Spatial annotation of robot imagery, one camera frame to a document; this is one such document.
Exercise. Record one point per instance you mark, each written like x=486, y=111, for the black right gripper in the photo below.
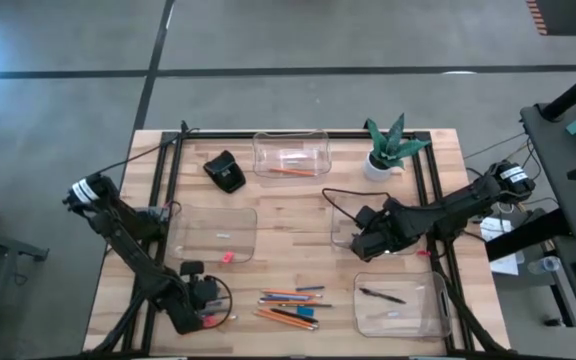
x=388, y=230

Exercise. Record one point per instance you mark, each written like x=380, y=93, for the black pen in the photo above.
x=383, y=296
x=293, y=315

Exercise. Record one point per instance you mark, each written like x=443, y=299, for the grey side desk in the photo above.
x=558, y=175

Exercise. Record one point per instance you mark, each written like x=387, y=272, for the black handheld device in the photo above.
x=223, y=175

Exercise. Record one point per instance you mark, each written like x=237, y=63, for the black metal table frame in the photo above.
x=218, y=135

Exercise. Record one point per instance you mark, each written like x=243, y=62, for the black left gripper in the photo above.
x=203, y=295

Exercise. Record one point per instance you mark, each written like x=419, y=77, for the snake plant in white pot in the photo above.
x=390, y=145

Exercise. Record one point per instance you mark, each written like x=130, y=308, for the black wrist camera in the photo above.
x=192, y=268
x=366, y=215

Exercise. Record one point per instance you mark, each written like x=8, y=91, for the small clear plastic bin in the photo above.
x=293, y=150

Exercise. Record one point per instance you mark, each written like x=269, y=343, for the white and blue pen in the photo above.
x=288, y=297

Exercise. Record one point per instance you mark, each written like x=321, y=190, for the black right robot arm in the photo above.
x=448, y=210

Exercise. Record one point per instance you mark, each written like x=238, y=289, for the black desk beam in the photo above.
x=528, y=235

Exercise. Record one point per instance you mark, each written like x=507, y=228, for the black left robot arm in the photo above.
x=128, y=240

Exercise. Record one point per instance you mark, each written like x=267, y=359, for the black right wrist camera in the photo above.
x=366, y=215

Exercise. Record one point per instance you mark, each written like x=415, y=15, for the blue eraser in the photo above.
x=306, y=311

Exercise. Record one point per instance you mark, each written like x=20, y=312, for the red striped floor mat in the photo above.
x=568, y=17

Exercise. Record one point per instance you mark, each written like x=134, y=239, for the pink eraser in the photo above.
x=209, y=321
x=228, y=257

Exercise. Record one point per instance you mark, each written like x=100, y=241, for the white papers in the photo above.
x=503, y=265

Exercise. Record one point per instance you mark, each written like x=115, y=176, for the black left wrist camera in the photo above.
x=192, y=268

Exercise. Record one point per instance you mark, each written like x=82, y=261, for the clear plastic bottle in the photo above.
x=543, y=265

